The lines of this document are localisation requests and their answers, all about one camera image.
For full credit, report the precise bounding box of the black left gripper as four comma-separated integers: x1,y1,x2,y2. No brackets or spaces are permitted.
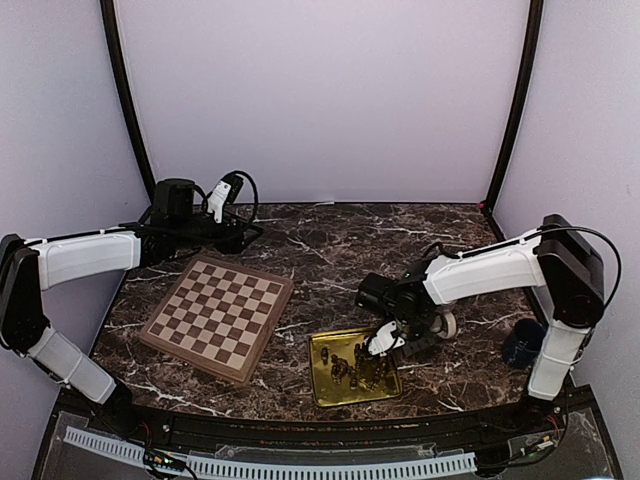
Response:
171,209,263,255

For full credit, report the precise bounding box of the left black frame post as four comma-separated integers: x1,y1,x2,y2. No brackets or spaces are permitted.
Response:
99,0,156,202

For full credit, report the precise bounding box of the black front rail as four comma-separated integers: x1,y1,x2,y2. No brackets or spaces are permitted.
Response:
165,413,488,447

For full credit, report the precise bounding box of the pile of dark chess pieces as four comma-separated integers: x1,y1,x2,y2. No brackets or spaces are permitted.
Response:
320,344,391,391

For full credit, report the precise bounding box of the black frame post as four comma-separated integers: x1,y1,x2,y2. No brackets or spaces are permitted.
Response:
481,0,544,218
99,0,156,202

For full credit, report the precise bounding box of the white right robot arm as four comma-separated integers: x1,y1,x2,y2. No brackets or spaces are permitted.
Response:
355,214,607,434

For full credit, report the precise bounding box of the wooden chess board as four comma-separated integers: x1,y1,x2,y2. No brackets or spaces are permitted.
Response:
139,255,293,385

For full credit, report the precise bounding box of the right black frame post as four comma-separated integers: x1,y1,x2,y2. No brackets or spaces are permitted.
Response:
481,0,544,218

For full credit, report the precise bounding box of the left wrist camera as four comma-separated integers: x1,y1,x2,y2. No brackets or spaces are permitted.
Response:
206,171,244,224

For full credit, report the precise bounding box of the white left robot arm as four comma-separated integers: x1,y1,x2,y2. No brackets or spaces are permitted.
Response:
1,170,255,436

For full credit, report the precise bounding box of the gold metal tray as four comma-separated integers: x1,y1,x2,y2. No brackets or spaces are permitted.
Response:
308,327,403,408

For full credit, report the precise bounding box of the white slotted cable duct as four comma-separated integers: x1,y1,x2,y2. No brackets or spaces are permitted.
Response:
63,427,477,479

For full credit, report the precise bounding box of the dark blue mug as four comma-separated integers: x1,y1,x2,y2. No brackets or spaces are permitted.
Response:
501,318,546,369

